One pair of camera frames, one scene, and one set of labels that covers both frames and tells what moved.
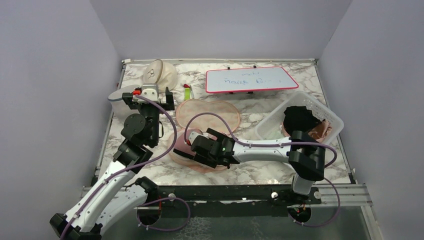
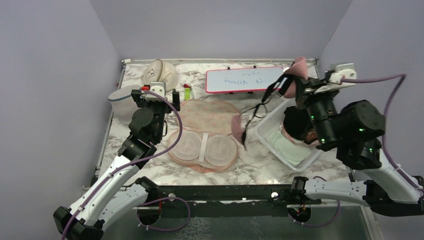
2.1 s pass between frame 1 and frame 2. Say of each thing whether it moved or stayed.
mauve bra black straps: moved
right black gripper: moved
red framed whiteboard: stayed
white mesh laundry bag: stayed
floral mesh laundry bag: stayed
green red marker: stayed
